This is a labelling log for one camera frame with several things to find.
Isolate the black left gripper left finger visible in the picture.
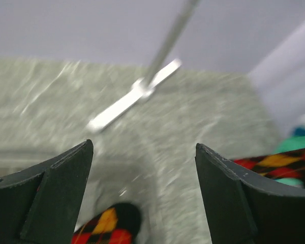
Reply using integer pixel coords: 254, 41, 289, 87
0, 139, 94, 244

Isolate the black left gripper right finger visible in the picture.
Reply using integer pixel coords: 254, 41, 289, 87
195, 144, 305, 243

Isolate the red black argyle sock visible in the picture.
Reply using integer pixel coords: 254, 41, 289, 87
71, 202, 142, 244
233, 148, 305, 181

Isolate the clear plastic bin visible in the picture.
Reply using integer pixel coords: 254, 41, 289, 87
0, 149, 157, 205

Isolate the silver drying rack stand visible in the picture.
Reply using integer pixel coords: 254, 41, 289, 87
86, 1, 200, 133

